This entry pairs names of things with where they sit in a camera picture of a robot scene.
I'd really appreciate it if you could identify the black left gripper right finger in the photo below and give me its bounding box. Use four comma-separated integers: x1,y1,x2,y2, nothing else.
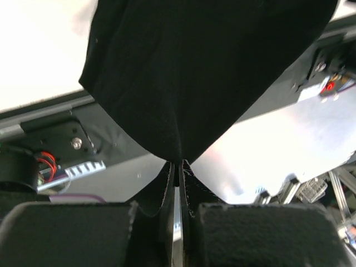
179,161,348,266

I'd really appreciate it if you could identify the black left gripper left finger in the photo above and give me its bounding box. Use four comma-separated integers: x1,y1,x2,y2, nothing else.
1,163,175,266

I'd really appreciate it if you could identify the black t shirt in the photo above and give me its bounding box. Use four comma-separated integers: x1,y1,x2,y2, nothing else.
80,1,338,162

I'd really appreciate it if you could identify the left white cable duct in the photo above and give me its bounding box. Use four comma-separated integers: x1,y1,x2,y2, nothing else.
65,161,106,180

